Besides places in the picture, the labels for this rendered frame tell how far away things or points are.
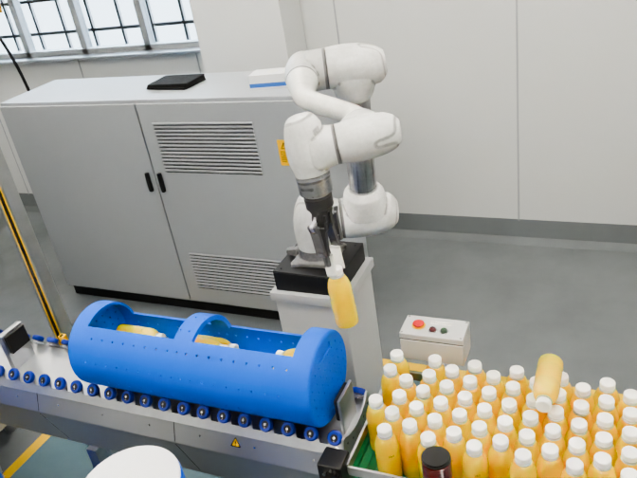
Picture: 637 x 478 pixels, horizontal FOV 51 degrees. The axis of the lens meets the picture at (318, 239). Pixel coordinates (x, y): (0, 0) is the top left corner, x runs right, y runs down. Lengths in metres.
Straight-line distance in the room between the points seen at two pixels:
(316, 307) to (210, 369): 0.68
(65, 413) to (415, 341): 1.27
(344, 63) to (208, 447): 1.29
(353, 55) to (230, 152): 1.69
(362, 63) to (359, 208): 0.56
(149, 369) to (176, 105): 1.97
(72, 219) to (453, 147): 2.60
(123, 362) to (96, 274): 2.72
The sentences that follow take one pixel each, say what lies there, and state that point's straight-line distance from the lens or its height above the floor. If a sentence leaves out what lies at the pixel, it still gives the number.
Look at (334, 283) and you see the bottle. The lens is 1.82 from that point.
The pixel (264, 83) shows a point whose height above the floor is 1.47.
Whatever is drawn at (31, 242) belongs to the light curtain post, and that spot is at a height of 1.26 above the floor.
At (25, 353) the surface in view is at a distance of 2.82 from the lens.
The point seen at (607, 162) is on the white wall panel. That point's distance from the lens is 4.53.
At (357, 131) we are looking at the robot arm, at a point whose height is 1.82.
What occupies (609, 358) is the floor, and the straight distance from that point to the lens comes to 3.80.
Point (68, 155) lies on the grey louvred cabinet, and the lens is 4.47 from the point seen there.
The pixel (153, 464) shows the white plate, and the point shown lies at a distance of 1.99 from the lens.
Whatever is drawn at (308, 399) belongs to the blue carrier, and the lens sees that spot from 1.89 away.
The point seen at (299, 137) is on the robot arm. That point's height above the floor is 1.83.
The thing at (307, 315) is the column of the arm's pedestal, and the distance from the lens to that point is 2.61.
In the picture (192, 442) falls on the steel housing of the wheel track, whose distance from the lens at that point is 2.28.
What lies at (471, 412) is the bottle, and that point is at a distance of 1.93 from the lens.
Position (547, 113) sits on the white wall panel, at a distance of 4.44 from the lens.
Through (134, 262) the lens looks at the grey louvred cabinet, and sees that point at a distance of 4.58.
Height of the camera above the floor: 2.37
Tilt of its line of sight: 28 degrees down
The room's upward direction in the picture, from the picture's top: 10 degrees counter-clockwise
